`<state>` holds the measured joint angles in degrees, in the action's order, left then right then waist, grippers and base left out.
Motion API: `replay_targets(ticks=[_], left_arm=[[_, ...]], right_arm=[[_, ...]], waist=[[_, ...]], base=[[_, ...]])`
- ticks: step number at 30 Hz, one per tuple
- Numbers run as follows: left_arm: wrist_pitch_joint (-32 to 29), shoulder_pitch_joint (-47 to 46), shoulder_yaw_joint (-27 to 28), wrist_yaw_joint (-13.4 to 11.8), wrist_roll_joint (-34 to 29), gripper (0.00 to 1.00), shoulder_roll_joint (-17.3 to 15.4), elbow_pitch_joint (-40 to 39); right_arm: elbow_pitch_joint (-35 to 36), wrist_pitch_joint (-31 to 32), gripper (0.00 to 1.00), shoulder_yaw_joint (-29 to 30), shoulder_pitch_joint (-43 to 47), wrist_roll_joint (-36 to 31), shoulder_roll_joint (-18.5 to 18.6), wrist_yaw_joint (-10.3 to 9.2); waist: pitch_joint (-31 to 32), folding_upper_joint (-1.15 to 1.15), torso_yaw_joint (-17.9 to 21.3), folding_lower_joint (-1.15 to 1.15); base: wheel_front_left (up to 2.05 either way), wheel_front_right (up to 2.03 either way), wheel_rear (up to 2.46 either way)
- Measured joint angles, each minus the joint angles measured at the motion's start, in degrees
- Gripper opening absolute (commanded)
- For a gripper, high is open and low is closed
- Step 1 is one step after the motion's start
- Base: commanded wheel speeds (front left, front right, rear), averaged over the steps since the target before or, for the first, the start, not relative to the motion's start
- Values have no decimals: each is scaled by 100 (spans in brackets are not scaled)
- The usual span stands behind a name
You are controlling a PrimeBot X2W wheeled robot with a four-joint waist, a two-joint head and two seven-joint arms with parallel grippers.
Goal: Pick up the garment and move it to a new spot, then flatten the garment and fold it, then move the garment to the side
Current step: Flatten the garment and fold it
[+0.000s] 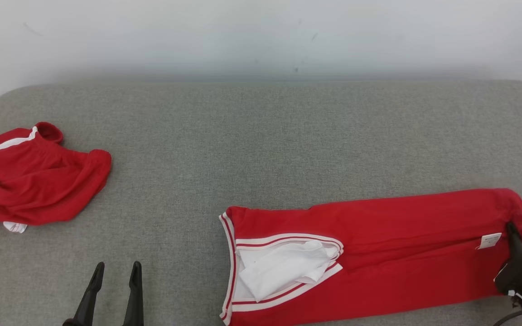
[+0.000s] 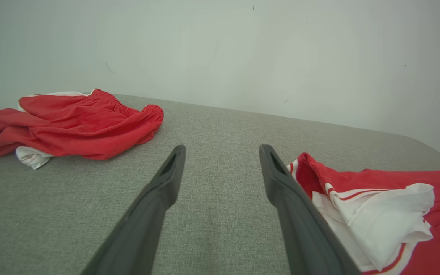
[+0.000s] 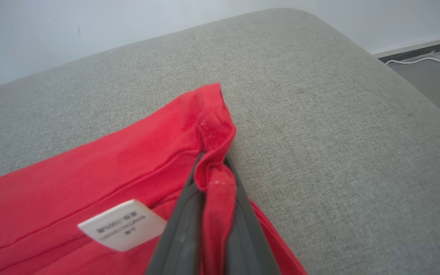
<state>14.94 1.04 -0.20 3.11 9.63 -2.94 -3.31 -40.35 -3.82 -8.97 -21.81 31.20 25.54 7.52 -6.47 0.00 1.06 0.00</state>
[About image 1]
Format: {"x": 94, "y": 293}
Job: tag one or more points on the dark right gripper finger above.
{"x": 516, "y": 242}

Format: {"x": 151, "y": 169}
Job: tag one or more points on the red shorts with white stripe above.
{"x": 39, "y": 181}

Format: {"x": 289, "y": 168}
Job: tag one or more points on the red basketball jersey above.
{"x": 401, "y": 253}

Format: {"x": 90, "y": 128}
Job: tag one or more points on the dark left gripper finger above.
{"x": 89, "y": 299}
{"x": 135, "y": 299}

